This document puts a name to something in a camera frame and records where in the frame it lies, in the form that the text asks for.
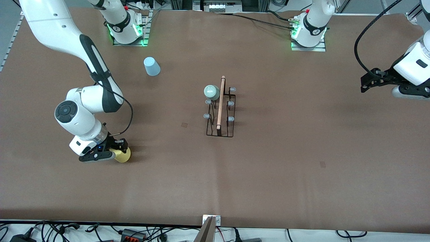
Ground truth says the yellow plastic cup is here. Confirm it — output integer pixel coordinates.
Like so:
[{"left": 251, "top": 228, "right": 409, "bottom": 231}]
[{"left": 114, "top": 147, "right": 132, "bottom": 164}]

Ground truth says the mint green plastic cup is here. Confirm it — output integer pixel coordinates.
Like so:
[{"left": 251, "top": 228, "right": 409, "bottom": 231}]
[{"left": 204, "top": 85, "right": 221, "bottom": 102}]

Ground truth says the black wire cup holder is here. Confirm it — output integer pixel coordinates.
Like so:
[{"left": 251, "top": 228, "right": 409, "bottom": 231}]
[{"left": 203, "top": 75, "right": 237, "bottom": 138}]

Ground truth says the light blue plastic cup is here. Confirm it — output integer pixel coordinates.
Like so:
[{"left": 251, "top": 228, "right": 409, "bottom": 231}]
[{"left": 143, "top": 57, "right": 161, "bottom": 77}]

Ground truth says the black box with orange plugs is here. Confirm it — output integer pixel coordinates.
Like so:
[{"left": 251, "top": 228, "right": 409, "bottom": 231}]
[{"left": 120, "top": 229, "right": 147, "bottom": 241}]

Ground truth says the black power adapter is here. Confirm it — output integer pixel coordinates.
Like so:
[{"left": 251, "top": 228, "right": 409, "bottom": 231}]
[{"left": 9, "top": 233, "right": 37, "bottom": 242}]

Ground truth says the brown paper table cover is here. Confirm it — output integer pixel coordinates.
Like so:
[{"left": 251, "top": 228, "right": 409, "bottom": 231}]
[{"left": 0, "top": 7, "right": 430, "bottom": 233}]

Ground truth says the white power strip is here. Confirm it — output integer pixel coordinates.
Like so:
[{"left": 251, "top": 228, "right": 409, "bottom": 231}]
[{"left": 126, "top": 0, "right": 156, "bottom": 11}]

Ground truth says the white control device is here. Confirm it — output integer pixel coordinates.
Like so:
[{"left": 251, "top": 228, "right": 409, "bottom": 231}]
[{"left": 201, "top": 0, "right": 243, "bottom": 13}]

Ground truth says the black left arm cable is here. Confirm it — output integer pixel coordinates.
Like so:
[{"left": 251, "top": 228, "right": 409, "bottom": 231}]
[{"left": 354, "top": 0, "right": 403, "bottom": 80}]

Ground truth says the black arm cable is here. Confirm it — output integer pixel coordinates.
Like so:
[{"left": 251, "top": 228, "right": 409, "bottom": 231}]
[
  {"left": 354, "top": 0, "right": 403, "bottom": 80},
  {"left": 89, "top": 71, "right": 134, "bottom": 137}
]

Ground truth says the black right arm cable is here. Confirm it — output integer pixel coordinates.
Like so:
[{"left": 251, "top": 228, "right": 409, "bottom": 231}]
[{"left": 89, "top": 71, "right": 134, "bottom": 137}]

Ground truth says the aluminium left arm base plate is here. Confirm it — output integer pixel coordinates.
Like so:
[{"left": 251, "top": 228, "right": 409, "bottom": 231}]
[{"left": 291, "top": 39, "right": 327, "bottom": 52}]

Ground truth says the aluminium corner bracket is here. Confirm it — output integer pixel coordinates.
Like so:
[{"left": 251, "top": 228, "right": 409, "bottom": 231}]
[{"left": 406, "top": 6, "right": 421, "bottom": 23}]

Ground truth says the tangled black cable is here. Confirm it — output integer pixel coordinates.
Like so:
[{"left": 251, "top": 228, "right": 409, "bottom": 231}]
[{"left": 0, "top": 220, "right": 202, "bottom": 242}]

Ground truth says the thin black table cable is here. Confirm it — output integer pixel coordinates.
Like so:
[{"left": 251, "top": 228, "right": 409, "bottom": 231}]
[
  {"left": 265, "top": 11, "right": 296, "bottom": 23},
  {"left": 232, "top": 13, "right": 296, "bottom": 31}
]

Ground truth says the aluminium right arm base plate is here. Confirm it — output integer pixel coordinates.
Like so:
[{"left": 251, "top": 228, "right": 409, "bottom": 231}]
[{"left": 113, "top": 9, "right": 151, "bottom": 47}]

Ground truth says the aluminium camera post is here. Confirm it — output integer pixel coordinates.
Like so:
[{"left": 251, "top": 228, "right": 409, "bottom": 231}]
[{"left": 193, "top": 217, "right": 216, "bottom": 242}]

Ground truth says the silver post bracket plate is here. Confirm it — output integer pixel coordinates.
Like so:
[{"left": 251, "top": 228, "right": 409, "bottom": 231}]
[{"left": 202, "top": 215, "right": 221, "bottom": 226}]

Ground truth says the aluminium frame rail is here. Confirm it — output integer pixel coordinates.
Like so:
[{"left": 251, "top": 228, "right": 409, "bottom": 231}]
[{"left": 0, "top": 15, "right": 25, "bottom": 72}]

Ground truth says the looped black cable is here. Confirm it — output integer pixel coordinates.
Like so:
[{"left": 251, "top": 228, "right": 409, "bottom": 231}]
[{"left": 335, "top": 230, "right": 367, "bottom": 238}]

